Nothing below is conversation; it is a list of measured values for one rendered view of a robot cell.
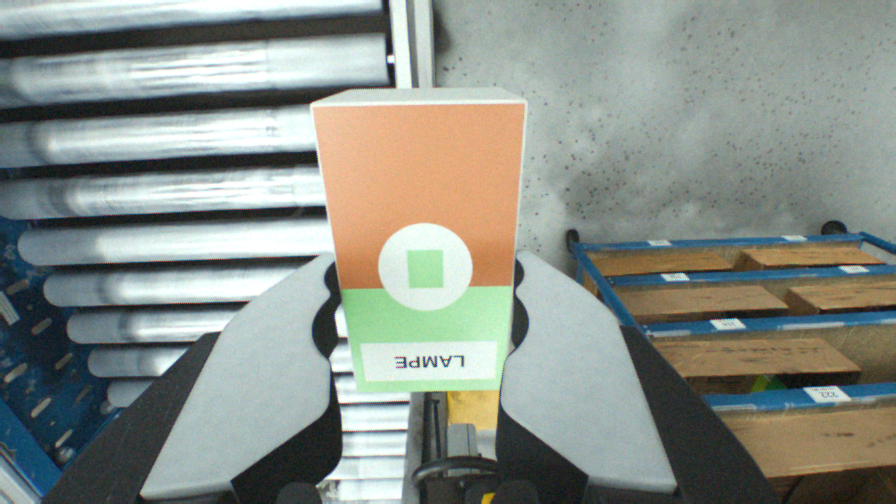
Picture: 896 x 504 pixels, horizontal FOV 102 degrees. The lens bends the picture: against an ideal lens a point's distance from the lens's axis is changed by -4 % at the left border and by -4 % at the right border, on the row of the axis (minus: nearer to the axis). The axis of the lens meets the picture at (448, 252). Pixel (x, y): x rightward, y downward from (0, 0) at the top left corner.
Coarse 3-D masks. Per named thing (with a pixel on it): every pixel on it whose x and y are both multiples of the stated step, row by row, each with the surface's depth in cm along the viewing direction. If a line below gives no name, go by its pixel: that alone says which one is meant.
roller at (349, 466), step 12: (348, 456) 67; (360, 456) 67; (372, 456) 67; (384, 456) 67; (396, 456) 67; (336, 468) 66; (348, 468) 66; (360, 468) 66; (372, 468) 66; (384, 468) 66; (396, 468) 66
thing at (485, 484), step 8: (464, 480) 27; (472, 480) 27; (480, 480) 27; (488, 480) 26; (496, 480) 26; (464, 488) 26; (472, 488) 26; (480, 488) 26; (488, 488) 26; (496, 488) 26; (464, 496) 28; (472, 496) 26; (480, 496) 26; (488, 496) 24
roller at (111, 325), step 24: (96, 312) 52; (120, 312) 52; (144, 312) 52; (168, 312) 52; (192, 312) 52; (216, 312) 52; (336, 312) 52; (72, 336) 51; (96, 336) 51; (120, 336) 52; (144, 336) 52; (168, 336) 52; (192, 336) 52
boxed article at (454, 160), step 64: (320, 128) 10; (384, 128) 10; (448, 128) 10; (512, 128) 10; (384, 192) 10; (448, 192) 10; (512, 192) 10; (384, 256) 11; (448, 256) 11; (512, 256) 11; (384, 320) 12; (448, 320) 12; (384, 384) 14; (448, 384) 14
